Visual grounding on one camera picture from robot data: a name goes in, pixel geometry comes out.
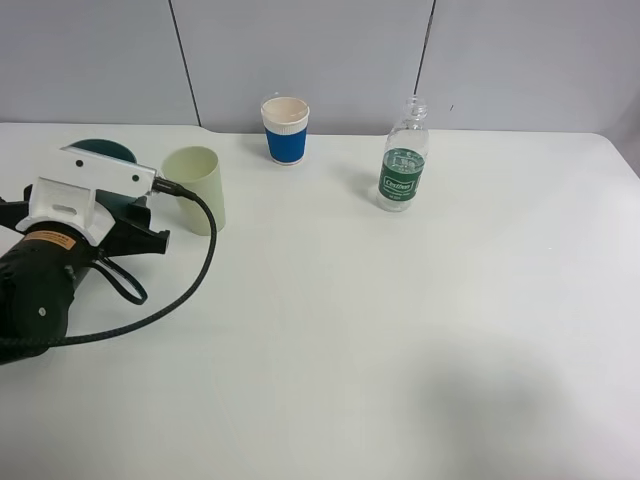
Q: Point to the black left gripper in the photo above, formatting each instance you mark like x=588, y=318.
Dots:
x=72, y=228

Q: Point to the teal short cup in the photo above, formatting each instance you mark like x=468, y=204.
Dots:
x=117, y=150

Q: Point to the clear bottle with green label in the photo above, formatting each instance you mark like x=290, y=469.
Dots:
x=405, y=154

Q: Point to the blue sleeved paper cup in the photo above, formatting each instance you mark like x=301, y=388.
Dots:
x=285, y=120

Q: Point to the pale green tall cup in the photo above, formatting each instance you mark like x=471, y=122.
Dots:
x=197, y=169

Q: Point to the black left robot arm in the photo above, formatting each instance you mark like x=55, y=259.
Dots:
x=41, y=273

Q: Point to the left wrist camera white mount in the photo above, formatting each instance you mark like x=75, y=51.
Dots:
x=65, y=190

